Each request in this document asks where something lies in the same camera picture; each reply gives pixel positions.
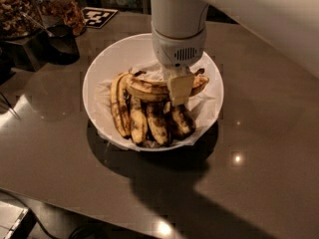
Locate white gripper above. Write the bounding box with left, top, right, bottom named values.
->
left=152, top=27, right=206, bottom=107

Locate spotted banana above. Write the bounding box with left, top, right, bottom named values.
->
left=110, top=73, right=131, bottom=138
left=147, top=103, right=170, bottom=146
left=130, top=97, right=148, bottom=145
left=163, top=102, right=196, bottom=140
left=126, top=69, right=209, bottom=103

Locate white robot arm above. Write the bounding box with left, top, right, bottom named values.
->
left=151, top=0, right=319, bottom=106

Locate white bowl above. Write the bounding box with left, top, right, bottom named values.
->
left=83, top=34, right=224, bottom=151

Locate white paper towel liner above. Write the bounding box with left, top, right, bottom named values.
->
left=95, top=62, right=215, bottom=149

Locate black white marker card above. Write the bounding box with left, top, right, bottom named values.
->
left=82, top=7, right=118, bottom=29

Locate glass jar of snacks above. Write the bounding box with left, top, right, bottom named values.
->
left=35, top=0, right=86, bottom=36

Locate dark stand under jar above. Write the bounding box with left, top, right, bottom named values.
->
left=0, top=32, right=47, bottom=72

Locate glass jar of nuts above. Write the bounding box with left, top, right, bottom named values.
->
left=0, top=0, right=42, bottom=40

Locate grey box at corner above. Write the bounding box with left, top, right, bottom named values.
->
left=0, top=201, right=29, bottom=239

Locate black cable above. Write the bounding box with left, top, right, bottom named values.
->
left=0, top=188, right=101, bottom=239

